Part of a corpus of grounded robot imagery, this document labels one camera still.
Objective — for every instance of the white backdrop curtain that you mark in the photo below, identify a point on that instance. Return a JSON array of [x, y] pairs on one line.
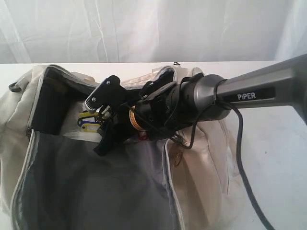
[[96, 31]]

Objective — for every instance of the colourful key tag bunch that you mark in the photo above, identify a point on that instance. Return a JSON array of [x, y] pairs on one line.
[[89, 122]]

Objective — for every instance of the cream fabric duffel bag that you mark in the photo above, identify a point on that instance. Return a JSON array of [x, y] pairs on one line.
[[51, 182]]

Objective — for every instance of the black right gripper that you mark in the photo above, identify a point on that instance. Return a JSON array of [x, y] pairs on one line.
[[128, 122]]

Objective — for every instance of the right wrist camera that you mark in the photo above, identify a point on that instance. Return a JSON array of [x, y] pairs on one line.
[[108, 93]]

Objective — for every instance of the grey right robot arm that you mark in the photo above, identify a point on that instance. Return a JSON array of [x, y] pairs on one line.
[[164, 106]]

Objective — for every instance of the clear plastic wrapped package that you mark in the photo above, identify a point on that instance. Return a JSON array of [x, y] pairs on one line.
[[85, 136]]

